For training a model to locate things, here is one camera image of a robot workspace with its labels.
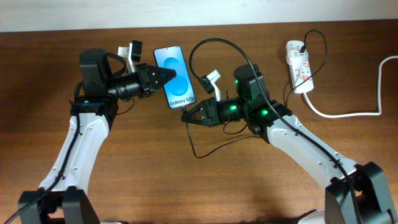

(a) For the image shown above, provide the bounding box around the blue Galaxy smartphone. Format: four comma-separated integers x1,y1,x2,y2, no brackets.
154,45,196,109

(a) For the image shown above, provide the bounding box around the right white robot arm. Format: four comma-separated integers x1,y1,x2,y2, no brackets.
182,65,397,223

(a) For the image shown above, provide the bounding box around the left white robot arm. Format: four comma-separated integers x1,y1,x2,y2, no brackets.
7,41,177,223

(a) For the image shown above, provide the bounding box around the white charger adapter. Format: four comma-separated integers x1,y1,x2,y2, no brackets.
286,49,308,65

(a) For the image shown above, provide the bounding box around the white power strip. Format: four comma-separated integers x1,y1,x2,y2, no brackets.
286,40,314,94

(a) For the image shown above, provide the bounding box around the white power strip cord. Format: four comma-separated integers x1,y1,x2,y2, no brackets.
303,55,398,119

